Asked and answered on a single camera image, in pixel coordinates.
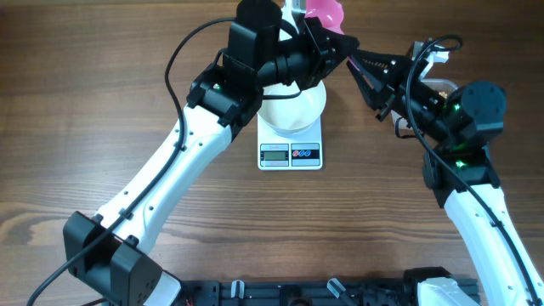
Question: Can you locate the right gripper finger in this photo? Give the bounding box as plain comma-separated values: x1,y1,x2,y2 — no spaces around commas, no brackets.
347,59,377,109
350,49,402,75

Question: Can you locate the pink plastic scoop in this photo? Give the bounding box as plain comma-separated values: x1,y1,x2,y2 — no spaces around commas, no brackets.
305,0,344,34

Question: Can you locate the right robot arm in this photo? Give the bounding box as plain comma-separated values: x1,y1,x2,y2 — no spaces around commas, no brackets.
348,50,543,305

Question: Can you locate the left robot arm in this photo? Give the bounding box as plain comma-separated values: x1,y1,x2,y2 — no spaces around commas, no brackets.
63,1,359,305

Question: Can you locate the white bowl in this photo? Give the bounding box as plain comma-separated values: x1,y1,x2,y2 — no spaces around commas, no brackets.
258,81,326,134

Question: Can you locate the white digital kitchen scale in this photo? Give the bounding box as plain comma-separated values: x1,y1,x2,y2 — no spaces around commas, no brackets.
257,116,324,171

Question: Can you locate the clear plastic container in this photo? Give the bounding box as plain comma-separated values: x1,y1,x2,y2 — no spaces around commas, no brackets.
390,78,458,130

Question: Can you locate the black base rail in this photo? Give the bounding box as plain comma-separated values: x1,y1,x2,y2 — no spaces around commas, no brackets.
175,279,417,306

